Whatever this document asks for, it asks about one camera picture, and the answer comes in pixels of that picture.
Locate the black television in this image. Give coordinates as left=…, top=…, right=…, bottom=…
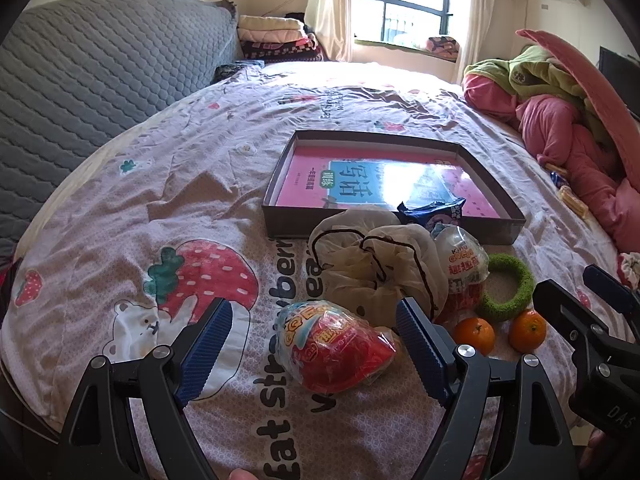
left=598, top=46, right=640, bottom=121

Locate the dark cloth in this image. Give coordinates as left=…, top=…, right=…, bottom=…
left=215, top=60, right=263, bottom=83

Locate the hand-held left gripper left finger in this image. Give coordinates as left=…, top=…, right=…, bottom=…
left=59, top=297, right=236, bottom=480

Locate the blue cookie packet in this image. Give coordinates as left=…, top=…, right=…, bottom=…
left=396, top=199, right=467, bottom=233

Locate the yellow snack packet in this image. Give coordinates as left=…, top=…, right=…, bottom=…
left=557, top=185, right=588, bottom=218

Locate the cream curtain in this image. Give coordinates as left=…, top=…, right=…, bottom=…
left=452, top=0, right=488, bottom=86
left=305, top=0, right=358, bottom=63

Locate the dark patterned folded blanket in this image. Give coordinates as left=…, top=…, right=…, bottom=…
left=241, top=35, right=326, bottom=63

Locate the pink and blue book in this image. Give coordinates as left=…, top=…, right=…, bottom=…
left=277, top=146, right=501, bottom=218

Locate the pink quilt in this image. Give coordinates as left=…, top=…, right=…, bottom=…
left=462, top=72, right=640, bottom=256

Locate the patterned cloth on windowsill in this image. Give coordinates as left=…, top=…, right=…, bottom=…
left=426, top=35, right=460, bottom=56

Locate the pink cushion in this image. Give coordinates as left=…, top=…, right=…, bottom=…
left=515, top=29, right=640, bottom=181

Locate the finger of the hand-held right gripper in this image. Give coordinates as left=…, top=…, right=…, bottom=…
left=582, top=264, right=640, bottom=321
left=532, top=279, right=640, bottom=376

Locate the pink folded blanket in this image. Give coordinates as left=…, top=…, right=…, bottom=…
left=237, top=27, right=306, bottom=44

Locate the grey quilted headboard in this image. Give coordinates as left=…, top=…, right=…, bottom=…
left=0, top=0, right=246, bottom=261

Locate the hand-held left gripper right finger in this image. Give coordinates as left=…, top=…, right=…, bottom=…
left=395, top=297, right=581, bottom=480

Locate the shallow grey cardboard box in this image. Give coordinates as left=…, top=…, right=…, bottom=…
left=261, top=130, right=527, bottom=246

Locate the red white toy egg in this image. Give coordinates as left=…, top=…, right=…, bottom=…
left=430, top=222, right=490, bottom=323
left=274, top=300, right=398, bottom=395

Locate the cream folded blanket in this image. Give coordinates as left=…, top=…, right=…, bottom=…
left=237, top=14, right=303, bottom=31

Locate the orange mandarin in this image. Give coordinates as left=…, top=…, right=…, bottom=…
left=508, top=309, right=548, bottom=353
left=454, top=317, right=497, bottom=357

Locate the green blanket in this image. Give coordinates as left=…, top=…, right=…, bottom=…
left=470, top=44, right=616, bottom=136

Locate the green fuzzy ring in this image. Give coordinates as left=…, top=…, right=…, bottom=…
left=475, top=253, right=536, bottom=322

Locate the white floral scrunchie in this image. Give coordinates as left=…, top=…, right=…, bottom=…
left=617, top=252, right=640, bottom=291

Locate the dark framed window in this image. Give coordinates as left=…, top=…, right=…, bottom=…
left=354, top=0, right=453, bottom=48

